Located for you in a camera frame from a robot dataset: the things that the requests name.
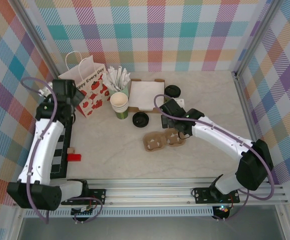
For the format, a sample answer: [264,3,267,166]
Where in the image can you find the white red printed paper bag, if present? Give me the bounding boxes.
[58,51,108,118]

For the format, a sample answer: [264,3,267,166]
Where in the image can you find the black plastic coffee lid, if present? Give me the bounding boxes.
[131,111,150,129]
[165,84,181,98]

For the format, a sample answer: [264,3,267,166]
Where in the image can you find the brown cardboard napkin tray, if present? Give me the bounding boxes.
[128,78,166,115]

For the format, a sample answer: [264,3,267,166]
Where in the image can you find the slotted grey cable duct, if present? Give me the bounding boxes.
[23,209,215,218]

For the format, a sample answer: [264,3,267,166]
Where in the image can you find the white wrapped paper straw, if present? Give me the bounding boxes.
[107,65,120,90]
[101,73,117,91]
[121,67,129,87]
[116,65,124,89]

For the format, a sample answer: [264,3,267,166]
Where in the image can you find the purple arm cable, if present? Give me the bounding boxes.
[21,76,103,225]
[154,94,276,222]

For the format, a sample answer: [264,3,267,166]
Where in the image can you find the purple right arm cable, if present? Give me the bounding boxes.
[154,94,276,222]

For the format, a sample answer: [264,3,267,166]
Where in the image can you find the white napkin stack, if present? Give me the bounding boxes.
[130,81,166,111]

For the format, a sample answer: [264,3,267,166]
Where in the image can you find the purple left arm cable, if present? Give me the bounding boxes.
[21,76,103,225]

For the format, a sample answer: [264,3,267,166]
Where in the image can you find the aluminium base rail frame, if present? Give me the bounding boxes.
[12,177,290,208]

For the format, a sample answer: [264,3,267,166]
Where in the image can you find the aluminium side rail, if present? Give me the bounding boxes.
[231,70,271,185]

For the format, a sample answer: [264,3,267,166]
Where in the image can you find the thin black cable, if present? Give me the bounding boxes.
[178,129,192,140]

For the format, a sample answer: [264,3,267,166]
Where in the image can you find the stacked green paper cups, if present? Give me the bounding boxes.
[111,99,130,120]

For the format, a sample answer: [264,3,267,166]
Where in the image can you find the brown cardboard cup carrier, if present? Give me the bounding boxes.
[143,129,187,153]

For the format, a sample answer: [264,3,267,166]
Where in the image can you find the black silver checkerboard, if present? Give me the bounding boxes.
[50,109,75,180]

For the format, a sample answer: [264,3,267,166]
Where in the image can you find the small circuit board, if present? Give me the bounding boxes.
[214,204,231,215]
[71,206,96,217]

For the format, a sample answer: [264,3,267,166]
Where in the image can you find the aluminium frame post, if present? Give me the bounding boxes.
[8,0,61,82]
[233,0,282,78]

